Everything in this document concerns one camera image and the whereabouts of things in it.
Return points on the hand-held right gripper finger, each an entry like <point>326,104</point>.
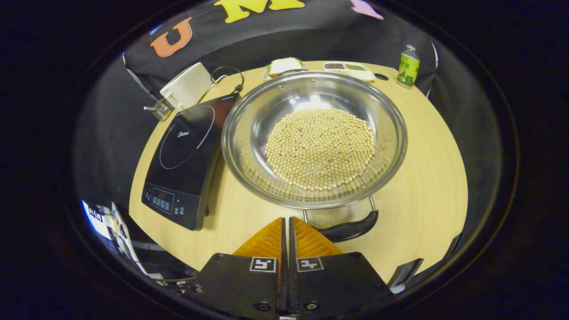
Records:
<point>283,275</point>
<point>292,275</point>

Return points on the black induction cooktop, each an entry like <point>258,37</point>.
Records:
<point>186,138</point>

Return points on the pile of soybeans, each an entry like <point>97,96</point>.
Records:
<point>320,149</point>

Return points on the white rectangular tray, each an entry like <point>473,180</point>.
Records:
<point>265,75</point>

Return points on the sandwich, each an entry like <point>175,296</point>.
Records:
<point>284,66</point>

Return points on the white toaster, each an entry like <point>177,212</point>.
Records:
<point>186,86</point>

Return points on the white divided dish of beans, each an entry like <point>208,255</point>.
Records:
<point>364,73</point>

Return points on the black round table grommet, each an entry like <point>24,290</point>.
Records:
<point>381,77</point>

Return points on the green drink bottle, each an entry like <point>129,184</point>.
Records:
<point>408,69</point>

